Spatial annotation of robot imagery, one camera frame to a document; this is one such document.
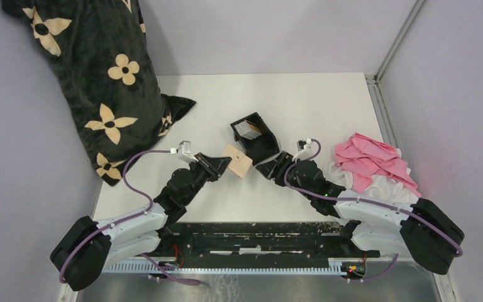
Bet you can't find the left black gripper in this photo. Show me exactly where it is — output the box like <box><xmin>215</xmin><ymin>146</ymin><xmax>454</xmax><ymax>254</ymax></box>
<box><xmin>183</xmin><ymin>152</ymin><xmax>231</xmax><ymax>204</ymax></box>

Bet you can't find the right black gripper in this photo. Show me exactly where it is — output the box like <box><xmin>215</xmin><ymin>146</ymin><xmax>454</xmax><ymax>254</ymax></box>
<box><xmin>255</xmin><ymin>150</ymin><xmax>313</xmax><ymax>201</ymax></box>

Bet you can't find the black plastic tray box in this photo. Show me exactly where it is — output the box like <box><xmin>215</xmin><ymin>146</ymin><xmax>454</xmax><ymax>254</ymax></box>
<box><xmin>230</xmin><ymin>112</ymin><xmax>280</xmax><ymax>166</ymax></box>

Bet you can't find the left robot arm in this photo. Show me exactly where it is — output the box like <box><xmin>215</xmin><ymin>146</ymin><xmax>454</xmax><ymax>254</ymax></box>
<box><xmin>50</xmin><ymin>153</ymin><xmax>232</xmax><ymax>291</ymax></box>

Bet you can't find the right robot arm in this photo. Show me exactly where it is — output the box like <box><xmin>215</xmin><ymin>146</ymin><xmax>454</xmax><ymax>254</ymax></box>
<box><xmin>255</xmin><ymin>152</ymin><xmax>465</xmax><ymax>275</ymax></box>

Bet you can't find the stack of credit cards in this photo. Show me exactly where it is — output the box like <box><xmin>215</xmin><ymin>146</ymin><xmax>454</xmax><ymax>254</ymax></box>
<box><xmin>236</xmin><ymin>120</ymin><xmax>262</xmax><ymax>140</ymax></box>

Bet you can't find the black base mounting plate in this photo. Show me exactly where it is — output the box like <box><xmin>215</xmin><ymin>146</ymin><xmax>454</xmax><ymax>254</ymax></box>
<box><xmin>150</xmin><ymin>222</ymin><xmax>380</xmax><ymax>269</ymax></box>

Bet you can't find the pink cloth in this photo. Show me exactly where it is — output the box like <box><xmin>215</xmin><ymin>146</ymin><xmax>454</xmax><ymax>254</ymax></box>
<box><xmin>334</xmin><ymin>132</ymin><xmax>422</xmax><ymax>198</ymax></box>

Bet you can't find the white cloth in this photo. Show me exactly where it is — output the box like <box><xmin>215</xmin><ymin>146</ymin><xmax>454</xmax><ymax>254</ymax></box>
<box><xmin>323</xmin><ymin>148</ymin><xmax>422</xmax><ymax>205</ymax></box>

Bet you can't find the black floral blanket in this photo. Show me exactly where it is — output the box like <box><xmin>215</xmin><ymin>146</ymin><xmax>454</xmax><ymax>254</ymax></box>
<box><xmin>1</xmin><ymin>1</ymin><xmax>196</xmax><ymax>186</ymax></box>

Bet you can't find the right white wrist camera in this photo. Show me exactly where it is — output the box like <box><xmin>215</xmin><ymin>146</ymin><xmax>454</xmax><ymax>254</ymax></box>
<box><xmin>292</xmin><ymin>138</ymin><xmax>314</xmax><ymax>162</ymax></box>

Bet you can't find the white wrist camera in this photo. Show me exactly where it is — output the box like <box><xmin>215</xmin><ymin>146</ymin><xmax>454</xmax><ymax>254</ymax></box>
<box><xmin>292</xmin><ymin>138</ymin><xmax>314</xmax><ymax>162</ymax></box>
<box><xmin>170</xmin><ymin>140</ymin><xmax>197</xmax><ymax>164</ymax></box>

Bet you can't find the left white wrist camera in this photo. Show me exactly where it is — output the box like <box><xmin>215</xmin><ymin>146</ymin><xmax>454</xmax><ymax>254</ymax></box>
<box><xmin>170</xmin><ymin>140</ymin><xmax>197</xmax><ymax>164</ymax></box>

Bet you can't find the white slotted cable duct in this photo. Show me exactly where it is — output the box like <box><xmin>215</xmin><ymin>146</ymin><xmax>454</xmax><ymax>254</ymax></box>
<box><xmin>99</xmin><ymin>259</ymin><xmax>344</xmax><ymax>276</ymax></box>

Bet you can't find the aluminium frame rail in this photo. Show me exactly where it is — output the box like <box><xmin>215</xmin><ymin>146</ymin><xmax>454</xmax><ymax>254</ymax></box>
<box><xmin>365</xmin><ymin>0</ymin><xmax>428</xmax><ymax>148</ymax></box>

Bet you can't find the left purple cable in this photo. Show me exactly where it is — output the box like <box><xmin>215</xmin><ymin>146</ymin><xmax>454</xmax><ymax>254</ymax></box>
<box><xmin>58</xmin><ymin>150</ymin><xmax>208</xmax><ymax>287</ymax></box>

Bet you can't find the purple cable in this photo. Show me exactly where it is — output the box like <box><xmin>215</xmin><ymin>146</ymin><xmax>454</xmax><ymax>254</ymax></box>
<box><xmin>283</xmin><ymin>138</ymin><xmax>464</xmax><ymax>282</ymax></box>
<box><xmin>58</xmin><ymin>150</ymin><xmax>208</xmax><ymax>287</ymax></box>

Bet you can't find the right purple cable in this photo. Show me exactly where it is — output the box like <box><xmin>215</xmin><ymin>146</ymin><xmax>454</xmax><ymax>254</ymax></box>
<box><xmin>283</xmin><ymin>138</ymin><xmax>464</xmax><ymax>282</ymax></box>

